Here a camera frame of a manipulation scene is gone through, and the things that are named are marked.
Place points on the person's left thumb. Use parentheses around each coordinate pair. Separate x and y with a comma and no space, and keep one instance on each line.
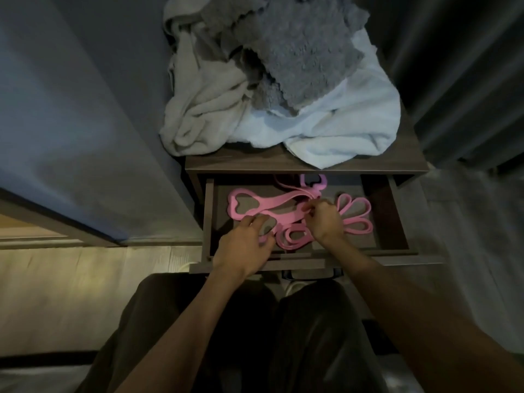
(268,241)

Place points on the dark trousers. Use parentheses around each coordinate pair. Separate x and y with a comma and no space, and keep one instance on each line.
(315,343)

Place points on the person's right fingers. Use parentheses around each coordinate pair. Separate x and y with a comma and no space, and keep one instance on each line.
(313,208)

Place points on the brown wooden frame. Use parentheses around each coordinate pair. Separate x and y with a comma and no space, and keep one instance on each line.
(49,229)

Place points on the dark wooden nightstand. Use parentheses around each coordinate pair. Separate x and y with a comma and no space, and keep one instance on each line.
(311,161)

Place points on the person's right forearm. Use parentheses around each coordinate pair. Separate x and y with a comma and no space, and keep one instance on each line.
(409,319)

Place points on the dark wooden drawer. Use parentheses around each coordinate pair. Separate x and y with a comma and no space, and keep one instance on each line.
(380,225)

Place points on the person's right hand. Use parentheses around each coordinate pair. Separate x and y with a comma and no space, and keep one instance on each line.
(327,225)

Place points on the dark curtain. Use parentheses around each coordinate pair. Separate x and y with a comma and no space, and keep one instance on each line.
(462,77)

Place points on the beige towel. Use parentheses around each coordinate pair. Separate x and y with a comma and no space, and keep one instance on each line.
(200,94)

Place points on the white towel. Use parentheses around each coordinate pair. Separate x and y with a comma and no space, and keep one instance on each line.
(348,122)

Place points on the lilac band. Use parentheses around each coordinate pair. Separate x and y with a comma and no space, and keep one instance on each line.
(313,182)

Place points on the pink heart-ended resistance band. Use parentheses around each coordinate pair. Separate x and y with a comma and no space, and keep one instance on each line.
(282,206)

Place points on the grey fluffy towel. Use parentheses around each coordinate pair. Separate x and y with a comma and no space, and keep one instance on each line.
(299,49)

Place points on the person's left forearm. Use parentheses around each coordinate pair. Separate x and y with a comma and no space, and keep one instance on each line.
(184,335)

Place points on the white rounded object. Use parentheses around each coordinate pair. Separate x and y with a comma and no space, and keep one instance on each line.
(185,266)
(295,287)

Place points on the person's left hand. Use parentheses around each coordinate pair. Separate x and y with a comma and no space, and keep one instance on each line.
(237,251)

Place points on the pink flower-shaped looped band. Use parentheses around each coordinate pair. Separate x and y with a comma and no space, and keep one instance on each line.
(358,218)

